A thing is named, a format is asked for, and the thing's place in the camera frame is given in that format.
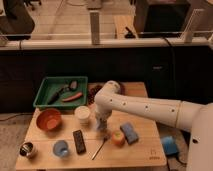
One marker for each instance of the green plastic tray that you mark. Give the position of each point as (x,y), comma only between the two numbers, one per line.
(50,85)

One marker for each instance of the blue sponge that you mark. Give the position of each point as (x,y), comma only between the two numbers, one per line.
(129,132)

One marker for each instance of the silver metal cup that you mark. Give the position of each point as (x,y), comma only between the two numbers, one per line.
(28,150)

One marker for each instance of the black handled brush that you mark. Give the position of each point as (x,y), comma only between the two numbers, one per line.
(72,86)

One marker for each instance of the purple bowl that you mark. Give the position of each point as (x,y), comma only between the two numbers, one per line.
(122,88)

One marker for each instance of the orange carrot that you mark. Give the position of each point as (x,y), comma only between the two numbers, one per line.
(71,98)

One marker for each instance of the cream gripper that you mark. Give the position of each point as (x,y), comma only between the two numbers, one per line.
(101,124)

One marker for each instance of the red yellow apple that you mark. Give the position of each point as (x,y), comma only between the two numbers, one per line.
(118,138)

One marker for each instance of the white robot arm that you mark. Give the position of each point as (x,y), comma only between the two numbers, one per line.
(187,116)

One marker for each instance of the black remote control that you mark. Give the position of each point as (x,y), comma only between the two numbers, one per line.
(79,142)

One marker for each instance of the blue cup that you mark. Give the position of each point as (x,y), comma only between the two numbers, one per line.
(61,149)

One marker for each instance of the blue object on floor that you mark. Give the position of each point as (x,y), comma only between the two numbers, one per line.
(169,146)

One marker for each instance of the black office chair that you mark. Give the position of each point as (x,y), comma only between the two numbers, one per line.
(17,20)

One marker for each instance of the white cup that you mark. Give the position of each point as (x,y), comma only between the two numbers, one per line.
(83,114)

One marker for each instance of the orange bowl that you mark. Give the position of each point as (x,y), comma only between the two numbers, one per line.
(49,119)

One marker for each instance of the wooden table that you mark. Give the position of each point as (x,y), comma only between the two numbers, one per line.
(146,154)

